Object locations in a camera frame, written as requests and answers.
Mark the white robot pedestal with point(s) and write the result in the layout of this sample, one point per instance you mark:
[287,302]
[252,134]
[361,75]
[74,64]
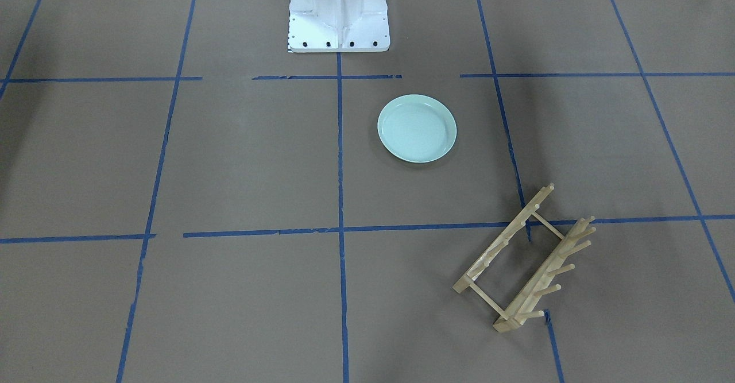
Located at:
[322,26]

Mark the light green plate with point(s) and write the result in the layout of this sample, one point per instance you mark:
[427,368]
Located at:
[417,128]

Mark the wooden dish rack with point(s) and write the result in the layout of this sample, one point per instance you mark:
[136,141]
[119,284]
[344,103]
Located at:
[542,266]

